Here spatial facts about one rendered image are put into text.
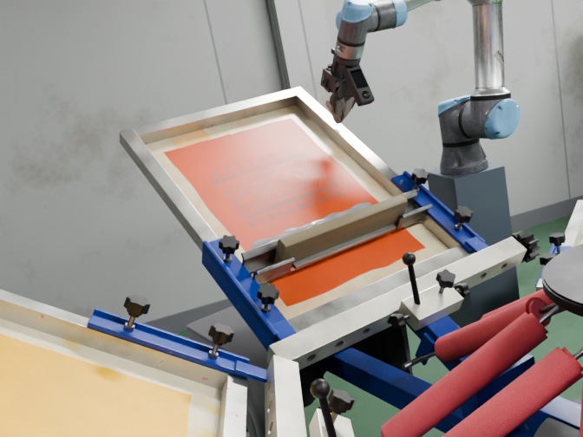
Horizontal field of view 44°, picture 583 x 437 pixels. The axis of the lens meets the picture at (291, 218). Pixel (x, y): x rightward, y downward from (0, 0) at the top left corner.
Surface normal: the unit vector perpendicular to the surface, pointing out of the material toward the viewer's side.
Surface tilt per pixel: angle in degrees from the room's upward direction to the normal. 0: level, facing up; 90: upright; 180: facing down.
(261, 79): 90
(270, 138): 32
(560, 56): 90
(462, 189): 90
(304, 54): 90
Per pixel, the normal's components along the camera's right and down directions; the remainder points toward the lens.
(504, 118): 0.53, 0.26
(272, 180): 0.12, -0.74
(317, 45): 0.29, 0.19
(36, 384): 0.36, -0.90
